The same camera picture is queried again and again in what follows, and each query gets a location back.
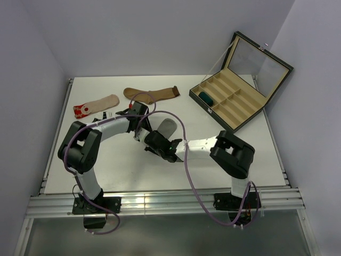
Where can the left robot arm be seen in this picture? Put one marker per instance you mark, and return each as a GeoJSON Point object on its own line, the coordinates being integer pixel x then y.
{"type": "Point", "coordinates": [80, 147]}

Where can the black compartment organizer box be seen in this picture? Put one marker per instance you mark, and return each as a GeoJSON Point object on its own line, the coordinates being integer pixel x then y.
{"type": "Point", "coordinates": [247, 81]}

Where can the brown long sock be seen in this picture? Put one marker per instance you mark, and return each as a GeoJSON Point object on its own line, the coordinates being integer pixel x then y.
{"type": "Point", "coordinates": [149, 97]}

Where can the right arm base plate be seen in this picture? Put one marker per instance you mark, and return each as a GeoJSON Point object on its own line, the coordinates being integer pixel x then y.
{"type": "Point", "coordinates": [228, 202]}

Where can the grey striped sock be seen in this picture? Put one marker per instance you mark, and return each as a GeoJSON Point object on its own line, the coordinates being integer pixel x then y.
{"type": "Point", "coordinates": [167, 127]}

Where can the black white striped sock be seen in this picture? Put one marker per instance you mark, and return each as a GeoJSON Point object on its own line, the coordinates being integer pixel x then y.
{"type": "Point", "coordinates": [100, 116]}

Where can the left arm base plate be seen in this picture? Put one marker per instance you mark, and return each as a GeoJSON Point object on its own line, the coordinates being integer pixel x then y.
{"type": "Point", "coordinates": [105, 205]}

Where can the green christmas bear sock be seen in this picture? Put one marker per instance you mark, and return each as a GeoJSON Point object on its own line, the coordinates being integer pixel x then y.
{"type": "Point", "coordinates": [206, 98]}

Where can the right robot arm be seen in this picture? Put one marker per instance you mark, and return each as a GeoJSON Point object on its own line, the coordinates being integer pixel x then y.
{"type": "Point", "coordinates": [229, 152]}

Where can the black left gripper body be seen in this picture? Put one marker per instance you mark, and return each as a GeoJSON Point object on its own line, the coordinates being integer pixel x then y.
{"type": "Point", "coordinates": [144, 122]}

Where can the beige red reindeer sock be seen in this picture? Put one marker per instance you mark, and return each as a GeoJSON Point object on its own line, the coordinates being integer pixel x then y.
{"type": "Point", "coordinates": [93, 107]}

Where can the aluminium frame rail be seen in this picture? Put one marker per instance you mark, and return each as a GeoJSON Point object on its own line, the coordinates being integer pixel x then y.
{"type": "Point", "coordinates": [156, 203]}

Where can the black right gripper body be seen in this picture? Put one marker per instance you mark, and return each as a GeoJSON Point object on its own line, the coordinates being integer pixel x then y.
{"type": "Point", "coordinates": [156, 152]}

